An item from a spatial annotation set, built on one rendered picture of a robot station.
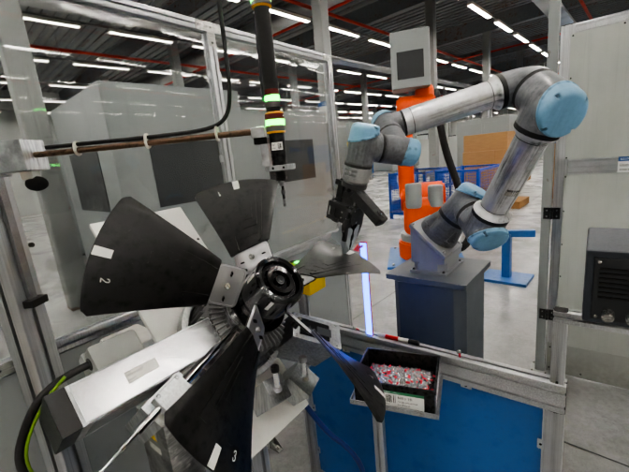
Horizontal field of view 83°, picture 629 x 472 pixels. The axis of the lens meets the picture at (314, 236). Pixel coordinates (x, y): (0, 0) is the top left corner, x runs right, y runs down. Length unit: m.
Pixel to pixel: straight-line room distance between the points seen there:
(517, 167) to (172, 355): 0.98
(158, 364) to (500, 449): 0.99
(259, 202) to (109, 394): 0.53
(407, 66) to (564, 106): 3.72
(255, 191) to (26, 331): 0.68
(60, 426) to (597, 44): 2.49
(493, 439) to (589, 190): 1.54
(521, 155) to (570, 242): 1.41
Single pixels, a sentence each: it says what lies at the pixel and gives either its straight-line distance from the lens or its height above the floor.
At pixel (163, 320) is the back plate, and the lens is 0.96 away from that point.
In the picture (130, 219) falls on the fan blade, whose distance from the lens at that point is 0.75.
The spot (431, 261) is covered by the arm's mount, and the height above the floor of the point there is 1.05.
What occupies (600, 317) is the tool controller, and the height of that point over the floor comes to 1.06.
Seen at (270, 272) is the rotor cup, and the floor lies 1.24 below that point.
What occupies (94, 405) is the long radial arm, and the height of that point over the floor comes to 1.10.
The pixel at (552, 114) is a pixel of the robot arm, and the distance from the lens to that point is 1.06.
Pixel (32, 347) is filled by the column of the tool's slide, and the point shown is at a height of 1.07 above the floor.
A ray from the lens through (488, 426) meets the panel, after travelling 1.29.
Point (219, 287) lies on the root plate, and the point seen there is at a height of 1.22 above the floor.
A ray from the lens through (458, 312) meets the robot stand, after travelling 1.39.
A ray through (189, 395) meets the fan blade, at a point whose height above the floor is 1.14.
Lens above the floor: 1.47
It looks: 13 degrees down
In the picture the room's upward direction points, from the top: 6 degrees counter-clockwise
